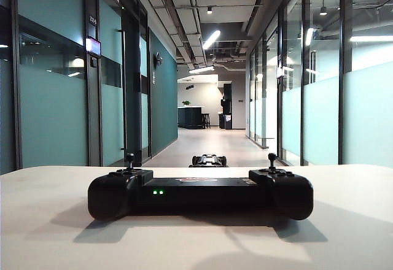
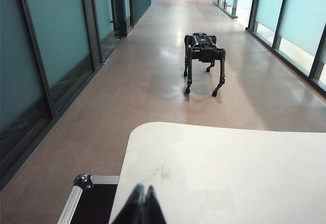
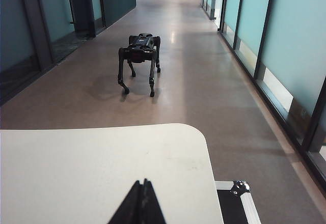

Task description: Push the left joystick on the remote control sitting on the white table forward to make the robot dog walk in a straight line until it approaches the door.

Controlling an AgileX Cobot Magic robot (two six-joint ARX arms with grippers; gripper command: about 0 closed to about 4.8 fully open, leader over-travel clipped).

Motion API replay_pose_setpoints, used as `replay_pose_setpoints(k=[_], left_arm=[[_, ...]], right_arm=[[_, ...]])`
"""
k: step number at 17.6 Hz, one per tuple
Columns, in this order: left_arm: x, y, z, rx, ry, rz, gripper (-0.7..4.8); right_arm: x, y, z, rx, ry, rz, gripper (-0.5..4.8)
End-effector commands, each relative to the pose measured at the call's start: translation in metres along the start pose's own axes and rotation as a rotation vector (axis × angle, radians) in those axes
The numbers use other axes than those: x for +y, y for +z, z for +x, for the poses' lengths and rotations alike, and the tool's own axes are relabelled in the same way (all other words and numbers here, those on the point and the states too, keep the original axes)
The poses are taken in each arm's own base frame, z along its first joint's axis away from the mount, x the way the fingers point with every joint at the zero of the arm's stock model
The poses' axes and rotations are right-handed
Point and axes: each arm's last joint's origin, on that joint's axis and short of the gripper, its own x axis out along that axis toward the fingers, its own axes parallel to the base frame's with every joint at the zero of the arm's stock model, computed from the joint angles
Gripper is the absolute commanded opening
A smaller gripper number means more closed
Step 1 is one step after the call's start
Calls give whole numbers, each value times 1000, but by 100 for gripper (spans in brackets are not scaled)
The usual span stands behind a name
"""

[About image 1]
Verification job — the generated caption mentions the room number sign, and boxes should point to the room number sign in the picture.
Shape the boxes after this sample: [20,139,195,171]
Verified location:
[88,14,98,36]

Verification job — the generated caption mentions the black quadruped robot dog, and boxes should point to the black quadruped robot dog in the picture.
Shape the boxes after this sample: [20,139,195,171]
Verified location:
[189,153,230,168]

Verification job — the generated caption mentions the long linear ceiling light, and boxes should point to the long linear ceiling light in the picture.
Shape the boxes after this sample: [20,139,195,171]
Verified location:
[188,65,216,75]
[201,29,222,50]

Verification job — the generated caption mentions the long vertical door handle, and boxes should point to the long vertical door handle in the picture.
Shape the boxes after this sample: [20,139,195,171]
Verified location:
[116,29,128,160]

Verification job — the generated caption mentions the dark counter with white top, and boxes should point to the dark counter with white top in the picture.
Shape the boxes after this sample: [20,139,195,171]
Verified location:
[177,106,205,129]

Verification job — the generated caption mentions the horizontal light strip behind glass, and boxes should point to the horizontal light strip behind glass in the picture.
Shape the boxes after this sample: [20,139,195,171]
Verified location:
[349,35,393,43]

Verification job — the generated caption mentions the black remote control with joysticks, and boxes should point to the black remote control with joysticks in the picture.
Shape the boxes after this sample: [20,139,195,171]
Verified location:
[87,152,314,222]

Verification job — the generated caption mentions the lit door display panel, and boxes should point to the lit door display panel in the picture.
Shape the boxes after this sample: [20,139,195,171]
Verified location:
[85,36,103,58]

